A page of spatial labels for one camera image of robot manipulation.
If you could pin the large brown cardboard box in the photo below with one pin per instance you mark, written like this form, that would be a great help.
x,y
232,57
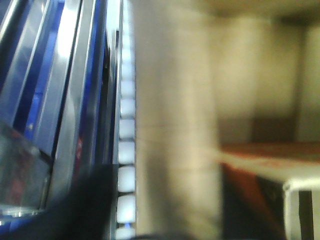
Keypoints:
x,y
210,73

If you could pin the small red-printed cardboard box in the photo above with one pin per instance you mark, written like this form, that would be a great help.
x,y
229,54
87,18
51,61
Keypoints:
x,y
271,191

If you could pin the blue metal shelf frame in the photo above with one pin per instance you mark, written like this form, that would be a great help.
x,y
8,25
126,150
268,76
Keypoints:
x,y
67,106

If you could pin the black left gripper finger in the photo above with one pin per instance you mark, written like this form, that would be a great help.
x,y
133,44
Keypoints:
x,y
81,215

